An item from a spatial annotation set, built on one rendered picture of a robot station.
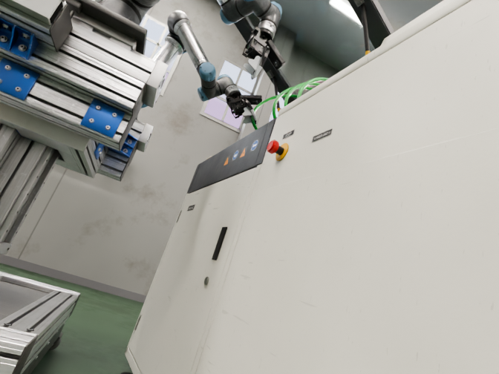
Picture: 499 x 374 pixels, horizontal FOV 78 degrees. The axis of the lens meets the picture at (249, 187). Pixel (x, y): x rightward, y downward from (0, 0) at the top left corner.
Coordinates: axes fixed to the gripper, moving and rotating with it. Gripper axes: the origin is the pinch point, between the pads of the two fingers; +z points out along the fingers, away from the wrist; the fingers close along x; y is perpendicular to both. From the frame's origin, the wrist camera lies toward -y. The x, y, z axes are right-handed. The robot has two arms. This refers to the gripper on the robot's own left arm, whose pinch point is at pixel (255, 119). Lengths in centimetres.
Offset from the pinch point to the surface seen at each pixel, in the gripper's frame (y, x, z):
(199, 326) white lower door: 56, 21, 78
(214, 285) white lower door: 48, 24, 71
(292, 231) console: 30, 50, 76
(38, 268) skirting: 204, -201, -94
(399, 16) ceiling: -312, -119, -190
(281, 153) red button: 20, 45, 54
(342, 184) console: 21, 61, 76
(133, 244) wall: 114, -227, -90
